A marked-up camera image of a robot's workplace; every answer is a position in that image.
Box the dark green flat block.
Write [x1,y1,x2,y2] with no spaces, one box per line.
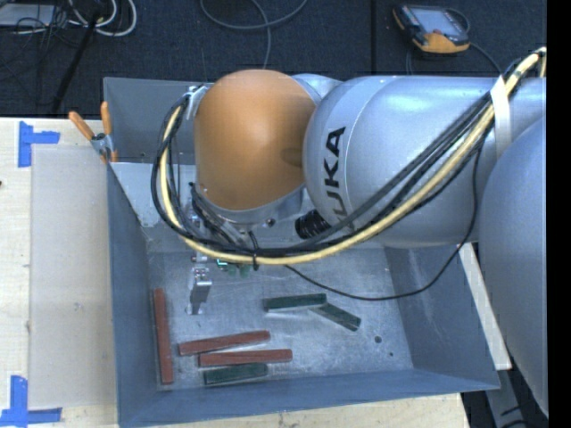
[203,362,270,387]
[261,292,328,314]
[308,302,362,333]

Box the grey metal bin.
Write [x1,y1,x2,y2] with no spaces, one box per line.
[103,76,502,428]

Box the red-brown flat block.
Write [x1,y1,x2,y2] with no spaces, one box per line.
[177,329,272,358]
[152,287,176,386]
[197,348,294,369]

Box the black cylinder on white bracket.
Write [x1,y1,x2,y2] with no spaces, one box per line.
[294,209,333,242]

